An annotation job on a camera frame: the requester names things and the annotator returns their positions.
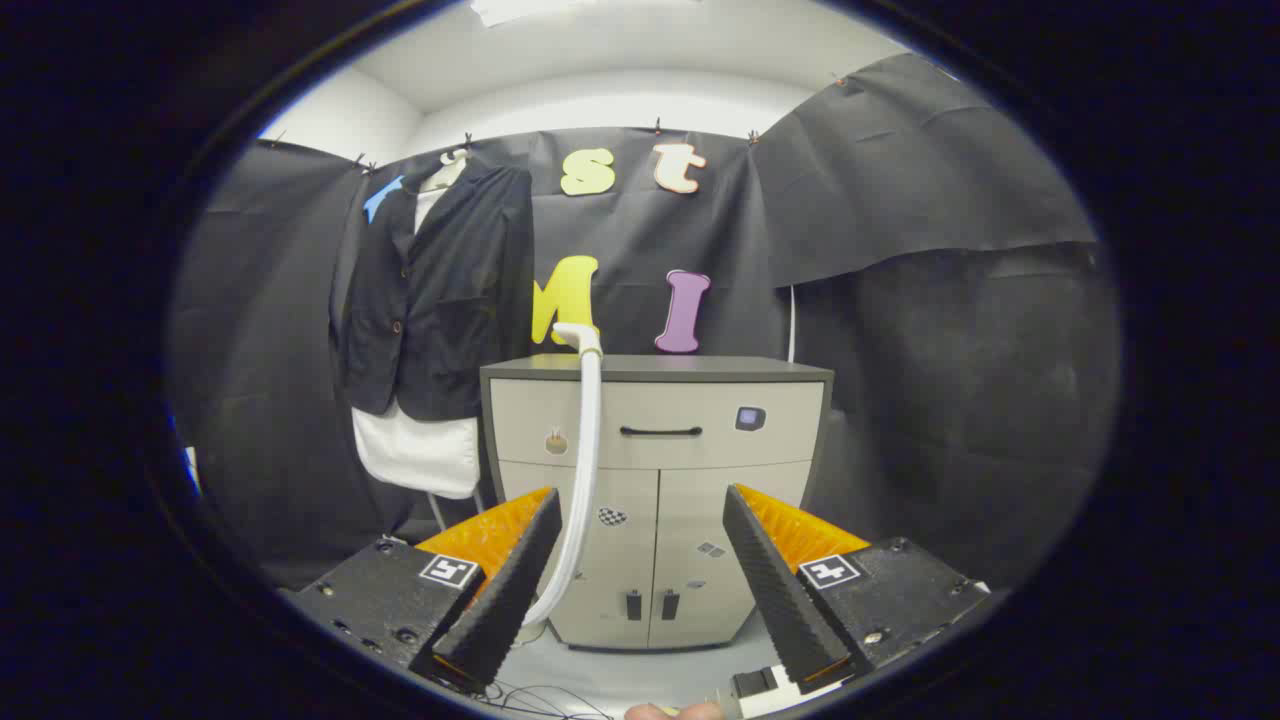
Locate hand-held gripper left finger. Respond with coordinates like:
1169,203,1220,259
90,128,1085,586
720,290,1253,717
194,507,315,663
285,487,564,696

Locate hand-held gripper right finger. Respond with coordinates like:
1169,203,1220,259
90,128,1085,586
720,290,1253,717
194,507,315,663
722,484,993,696

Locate white garment steamer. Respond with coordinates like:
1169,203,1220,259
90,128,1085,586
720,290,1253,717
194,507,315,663
518,322,605,629

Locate black suit jacket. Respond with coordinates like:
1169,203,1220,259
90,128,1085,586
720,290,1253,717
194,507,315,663
335,160,536,423

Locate metal garment stand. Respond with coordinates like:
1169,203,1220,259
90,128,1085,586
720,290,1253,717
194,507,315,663
428,485,487,533

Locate white power strip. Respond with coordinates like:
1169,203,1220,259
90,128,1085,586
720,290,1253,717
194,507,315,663
733,665,853,719

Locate grey and beige cabinet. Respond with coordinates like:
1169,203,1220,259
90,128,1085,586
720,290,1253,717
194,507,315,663
480,353,835,653

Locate black backdrop cloth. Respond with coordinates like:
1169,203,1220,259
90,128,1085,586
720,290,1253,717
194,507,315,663
170,52,1123,591

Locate ceiling light panel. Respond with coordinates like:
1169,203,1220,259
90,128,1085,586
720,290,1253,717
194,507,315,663
470,0,566,27

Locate thin black floor cables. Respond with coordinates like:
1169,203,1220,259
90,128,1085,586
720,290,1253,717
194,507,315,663
480,680,613,720

